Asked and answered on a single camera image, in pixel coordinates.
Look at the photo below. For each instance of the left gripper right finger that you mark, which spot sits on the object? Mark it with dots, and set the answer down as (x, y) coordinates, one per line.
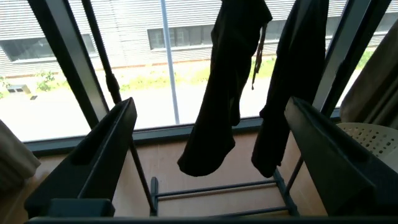
(342, 174)

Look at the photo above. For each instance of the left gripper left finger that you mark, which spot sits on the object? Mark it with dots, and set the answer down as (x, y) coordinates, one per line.
(102, 161)

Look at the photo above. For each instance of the black garment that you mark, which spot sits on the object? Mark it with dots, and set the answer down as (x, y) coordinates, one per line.
(295, 77)

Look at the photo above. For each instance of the black shorts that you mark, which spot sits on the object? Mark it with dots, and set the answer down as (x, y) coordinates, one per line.
(224, 93)

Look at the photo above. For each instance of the white laundry basket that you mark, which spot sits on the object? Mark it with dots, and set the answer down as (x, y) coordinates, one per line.
(373, 140)

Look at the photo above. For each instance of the black clothes rack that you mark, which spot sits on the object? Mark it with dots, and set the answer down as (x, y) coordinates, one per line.
(107, 71)

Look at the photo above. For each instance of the brown curtain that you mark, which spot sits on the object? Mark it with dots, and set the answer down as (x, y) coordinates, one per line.
(376, 87)
(15, 158)

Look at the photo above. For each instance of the window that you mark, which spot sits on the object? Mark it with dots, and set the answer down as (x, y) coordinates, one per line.
(71, 62)

